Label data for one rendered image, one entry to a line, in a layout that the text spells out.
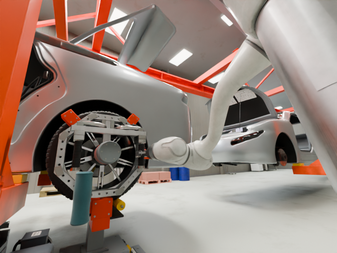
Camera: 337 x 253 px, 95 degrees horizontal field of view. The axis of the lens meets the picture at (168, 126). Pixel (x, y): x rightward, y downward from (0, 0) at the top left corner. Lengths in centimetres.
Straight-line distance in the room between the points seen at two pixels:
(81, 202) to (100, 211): 18
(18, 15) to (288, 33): 101
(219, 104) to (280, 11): 31
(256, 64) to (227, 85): 9
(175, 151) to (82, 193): 58
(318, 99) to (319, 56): 5
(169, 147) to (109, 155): 48
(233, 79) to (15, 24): 93
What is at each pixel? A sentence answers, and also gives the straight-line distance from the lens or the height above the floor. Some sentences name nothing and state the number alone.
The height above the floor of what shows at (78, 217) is 52.
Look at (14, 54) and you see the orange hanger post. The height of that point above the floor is 122.
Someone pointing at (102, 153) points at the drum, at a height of 84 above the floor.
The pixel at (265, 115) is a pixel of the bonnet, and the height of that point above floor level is 178.
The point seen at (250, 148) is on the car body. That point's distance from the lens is 308.
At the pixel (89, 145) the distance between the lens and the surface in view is 143.
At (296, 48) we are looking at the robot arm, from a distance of 26.
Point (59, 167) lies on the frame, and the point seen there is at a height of 76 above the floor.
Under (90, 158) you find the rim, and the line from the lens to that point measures 122.
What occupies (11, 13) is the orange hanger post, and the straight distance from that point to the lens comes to 107.
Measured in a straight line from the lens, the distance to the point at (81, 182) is 99.
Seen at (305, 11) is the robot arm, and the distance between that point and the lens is 28.
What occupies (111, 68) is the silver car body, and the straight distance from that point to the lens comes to 160.
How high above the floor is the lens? 76
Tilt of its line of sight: 14 degrees up
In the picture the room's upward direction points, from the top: 2 degrees counter-clockwise
